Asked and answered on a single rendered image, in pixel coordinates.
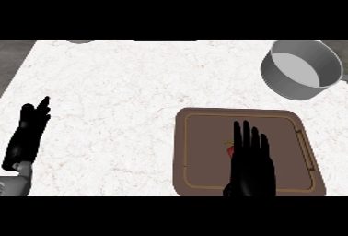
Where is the grey metal pot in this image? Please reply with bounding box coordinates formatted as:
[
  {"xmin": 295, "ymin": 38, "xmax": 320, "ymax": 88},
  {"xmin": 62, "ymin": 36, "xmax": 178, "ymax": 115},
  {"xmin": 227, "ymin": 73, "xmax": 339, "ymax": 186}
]
[{"xmin": 259, "ymin": 40, "xmax": 348, "ymax": 101}]

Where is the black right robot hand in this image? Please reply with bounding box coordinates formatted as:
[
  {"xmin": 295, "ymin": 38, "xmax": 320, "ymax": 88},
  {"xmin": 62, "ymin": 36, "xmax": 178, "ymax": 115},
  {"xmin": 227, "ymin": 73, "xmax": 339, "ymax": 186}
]
[{"xmin": 221, "ymin": 120, "xmax": 277, "ymax": 197}]

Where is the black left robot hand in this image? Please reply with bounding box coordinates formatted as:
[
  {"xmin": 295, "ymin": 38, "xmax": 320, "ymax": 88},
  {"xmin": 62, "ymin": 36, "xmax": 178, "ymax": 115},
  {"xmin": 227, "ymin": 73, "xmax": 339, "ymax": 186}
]
[{"xmin": 1, "ymin": 96, "xmax": 51, "ymax": 172}]

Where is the red bell pepper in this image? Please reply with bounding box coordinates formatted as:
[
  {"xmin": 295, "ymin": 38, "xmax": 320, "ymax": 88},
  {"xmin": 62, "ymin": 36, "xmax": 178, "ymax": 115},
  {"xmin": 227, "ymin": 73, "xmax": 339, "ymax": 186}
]
[{"xmin": 222, "ymin": 140, "xmax": 234, "ymax": 159}]

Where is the brown tray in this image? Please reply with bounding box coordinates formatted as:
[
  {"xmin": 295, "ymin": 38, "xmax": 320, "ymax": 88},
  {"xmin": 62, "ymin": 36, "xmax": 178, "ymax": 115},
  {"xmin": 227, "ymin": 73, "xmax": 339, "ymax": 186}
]
[{"xmin": 171, "ymin": 107, "xmax": 327, "ymax": 197}]

